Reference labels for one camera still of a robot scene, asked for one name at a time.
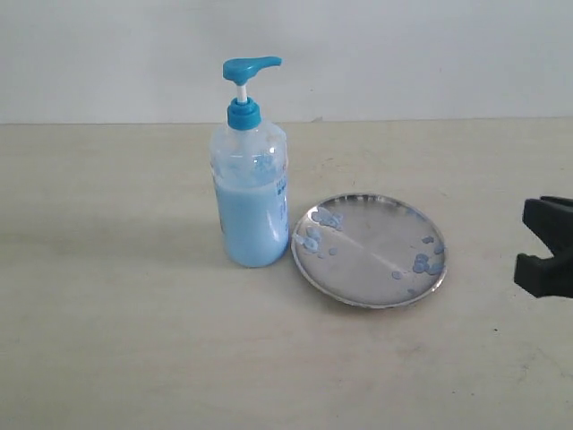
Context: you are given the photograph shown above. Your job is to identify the blue pump soap bottle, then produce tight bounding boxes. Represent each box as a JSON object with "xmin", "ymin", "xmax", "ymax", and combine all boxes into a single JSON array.
[{"xmin": 209, "ymin": 56, "xmax": 289, "ymax": 268}]

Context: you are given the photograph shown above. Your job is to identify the round stainless steel plate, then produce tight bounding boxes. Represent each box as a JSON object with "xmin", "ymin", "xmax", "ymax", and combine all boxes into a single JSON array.
[{"xmin": 291, "ymin": 193, "xmax": 447, "ymax": 309}]

